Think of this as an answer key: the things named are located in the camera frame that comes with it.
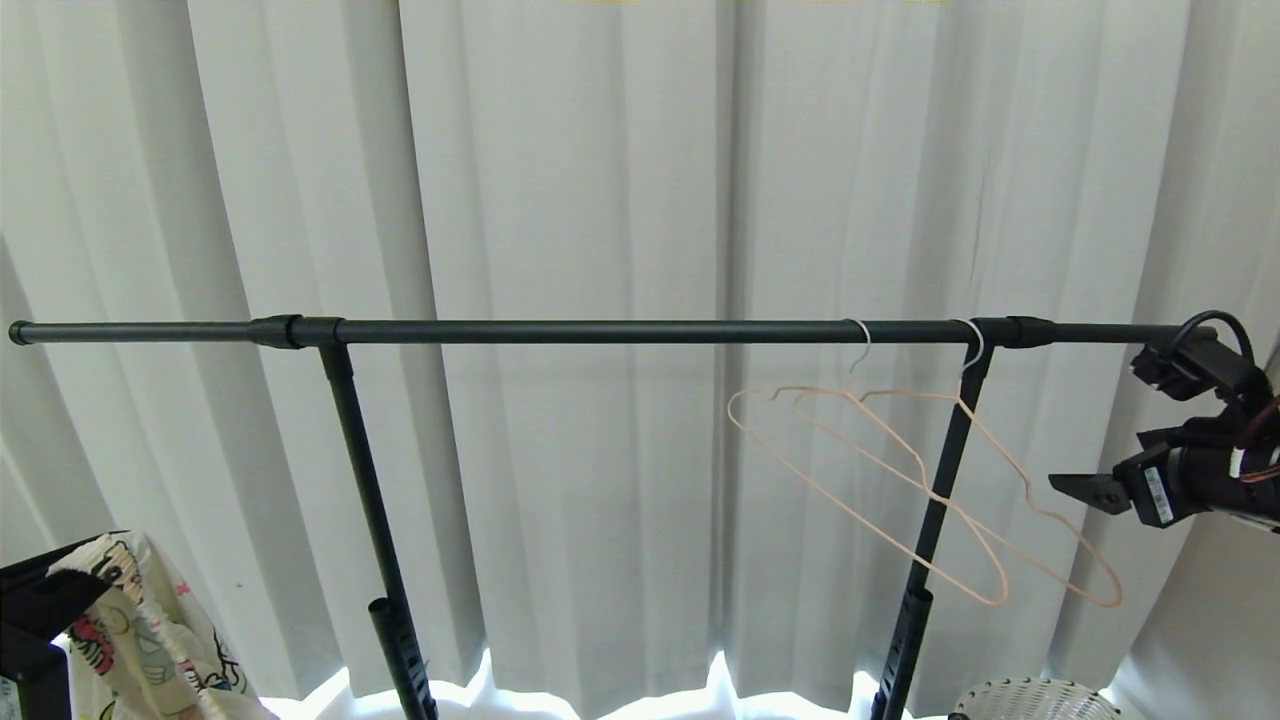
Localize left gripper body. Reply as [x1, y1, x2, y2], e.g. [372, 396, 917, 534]
[0, 638, 74, 720]

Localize white curtain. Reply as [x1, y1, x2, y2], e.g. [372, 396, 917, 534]
[0, 0, 1280, 720]

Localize pink clothes hanger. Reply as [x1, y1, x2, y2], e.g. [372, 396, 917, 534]
[727, 320, 1009, 608]
[793, 320, 1124, 609]

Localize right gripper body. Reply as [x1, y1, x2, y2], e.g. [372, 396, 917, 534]
[1112, 425, 1241, 529]

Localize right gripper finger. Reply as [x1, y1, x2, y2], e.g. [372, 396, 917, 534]
[1048, 471, 1132, 516]

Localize black clothes rack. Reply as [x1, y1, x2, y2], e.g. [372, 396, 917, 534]
[8, 314, 1217, 720]

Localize white laundry basket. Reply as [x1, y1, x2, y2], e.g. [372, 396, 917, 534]
[948, 677, 1123, 720]

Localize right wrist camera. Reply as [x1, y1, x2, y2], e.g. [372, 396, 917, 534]
[1130, 310, 1263, 403]

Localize cream printed garment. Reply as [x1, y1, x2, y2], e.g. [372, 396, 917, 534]
[45, 530, 276, 720]

